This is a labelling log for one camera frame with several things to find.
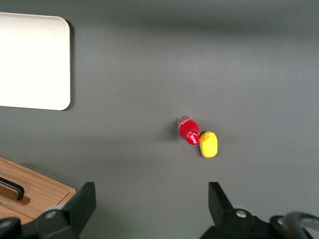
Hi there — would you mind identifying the red coke bottle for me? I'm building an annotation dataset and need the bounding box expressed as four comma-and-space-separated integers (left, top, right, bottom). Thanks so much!
177, 114, 201, 146

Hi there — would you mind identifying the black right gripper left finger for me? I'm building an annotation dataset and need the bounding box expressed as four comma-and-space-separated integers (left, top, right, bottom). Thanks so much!
22, 182, 97, 239

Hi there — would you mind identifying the black drawer handle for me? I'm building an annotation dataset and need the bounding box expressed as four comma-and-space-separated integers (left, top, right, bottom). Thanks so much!
0, 177, 25, 201

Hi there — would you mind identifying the cream rectangular tray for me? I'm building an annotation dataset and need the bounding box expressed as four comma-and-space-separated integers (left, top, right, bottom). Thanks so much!
0, 12, 71, 111

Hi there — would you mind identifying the wooden two-drawer cabinet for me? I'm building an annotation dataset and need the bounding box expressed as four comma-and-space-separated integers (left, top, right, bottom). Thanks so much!
0, 156, 77, 225

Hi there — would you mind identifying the yellow toy lemon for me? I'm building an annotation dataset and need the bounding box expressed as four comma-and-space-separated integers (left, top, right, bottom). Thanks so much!
199, 131, 219, 158

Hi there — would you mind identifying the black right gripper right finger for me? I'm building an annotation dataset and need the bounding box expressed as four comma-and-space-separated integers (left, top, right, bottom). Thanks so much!
199, 182, 271, 239

